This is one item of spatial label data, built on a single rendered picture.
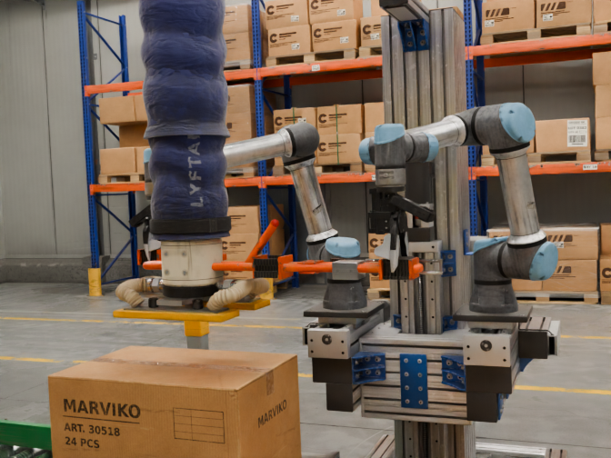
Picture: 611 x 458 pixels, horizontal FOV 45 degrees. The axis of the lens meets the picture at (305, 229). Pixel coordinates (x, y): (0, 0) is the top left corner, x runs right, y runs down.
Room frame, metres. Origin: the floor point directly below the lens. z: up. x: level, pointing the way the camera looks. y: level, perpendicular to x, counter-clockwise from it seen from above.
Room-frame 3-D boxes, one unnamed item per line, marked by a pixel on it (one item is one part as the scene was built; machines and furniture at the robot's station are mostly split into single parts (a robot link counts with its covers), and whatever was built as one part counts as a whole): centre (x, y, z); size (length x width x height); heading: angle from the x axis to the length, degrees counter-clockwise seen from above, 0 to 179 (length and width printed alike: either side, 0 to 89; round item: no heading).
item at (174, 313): (2.00, 0.36, 1.14); 0.34 x 0.10 x 0.05; 67
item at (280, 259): (1.99, 0.09, 1.24); 0.10 x 0.08 x 0.06; 157
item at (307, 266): (2.12, 0.09, 1.24); 0.93 x 0.30 x 0.04; 67
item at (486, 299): (2.35, -0.59, 1.09); 0.15 x 0.15 x 0.10
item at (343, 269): (1.91, -0.11, 1.23); 0.07 x 0.07 x 0.04; 67
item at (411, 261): (1.85, -0.23, 1.24); 0.08 x 0.07 x 0.05; 67
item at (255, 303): (2.17, 0.29, 1.14); 0.34 x 0.10 x 0.05; 67
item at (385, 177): (1.86, -0.22, 1.46); 0.08 x 0.08 x 0.05
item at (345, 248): (2.54, -0.12, 1.20); 0.13 x 0.12 x 0.14; 21
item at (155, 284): (2.09, 0.32, 1.18); 0.34 x 0.25 x 0.06; 67
